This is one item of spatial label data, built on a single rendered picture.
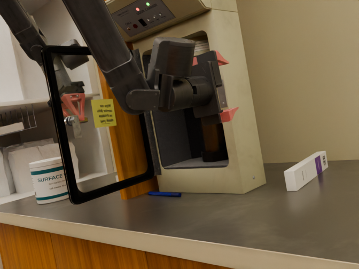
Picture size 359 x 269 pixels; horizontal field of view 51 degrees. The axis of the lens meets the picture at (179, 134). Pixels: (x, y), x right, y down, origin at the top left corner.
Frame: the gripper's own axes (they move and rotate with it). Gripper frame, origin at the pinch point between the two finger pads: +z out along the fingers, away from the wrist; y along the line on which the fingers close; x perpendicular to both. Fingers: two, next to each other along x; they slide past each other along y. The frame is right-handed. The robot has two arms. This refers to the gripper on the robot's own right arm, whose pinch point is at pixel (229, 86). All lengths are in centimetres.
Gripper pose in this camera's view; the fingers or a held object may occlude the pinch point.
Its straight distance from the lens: 81.8
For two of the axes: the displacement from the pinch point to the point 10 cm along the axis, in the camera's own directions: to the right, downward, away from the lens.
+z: 6.9, -1.8, 7.0
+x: -7.0, 1.2, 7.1
